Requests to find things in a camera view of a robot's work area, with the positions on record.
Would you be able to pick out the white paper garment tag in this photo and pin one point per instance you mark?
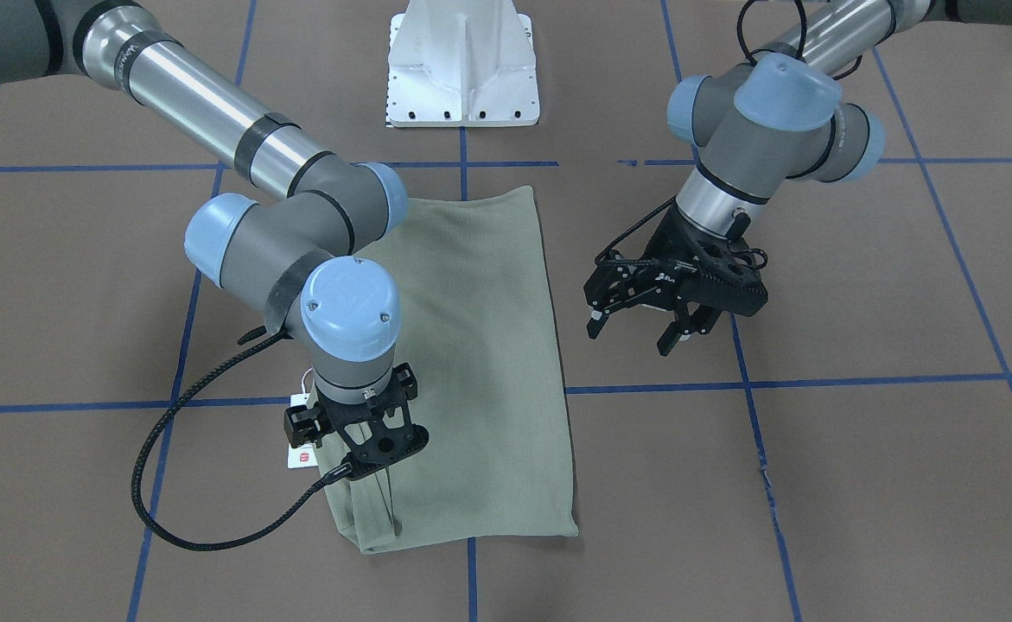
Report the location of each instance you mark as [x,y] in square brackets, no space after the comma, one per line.
[301,452]

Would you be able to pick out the olive green long-sleeve shirt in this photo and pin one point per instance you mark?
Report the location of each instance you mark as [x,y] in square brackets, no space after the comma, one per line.
[480,335]

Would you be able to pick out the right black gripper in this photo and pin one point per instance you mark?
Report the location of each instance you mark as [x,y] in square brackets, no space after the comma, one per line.
[302,422]

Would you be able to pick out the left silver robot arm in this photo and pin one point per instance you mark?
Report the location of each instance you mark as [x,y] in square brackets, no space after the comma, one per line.
[779,115]

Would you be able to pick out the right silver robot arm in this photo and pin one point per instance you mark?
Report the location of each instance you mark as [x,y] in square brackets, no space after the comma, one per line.
[296,262]

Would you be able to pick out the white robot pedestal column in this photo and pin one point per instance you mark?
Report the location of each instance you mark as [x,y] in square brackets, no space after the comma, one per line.
[461,64]

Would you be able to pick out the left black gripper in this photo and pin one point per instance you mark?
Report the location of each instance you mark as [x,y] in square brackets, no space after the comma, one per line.
[663,244]

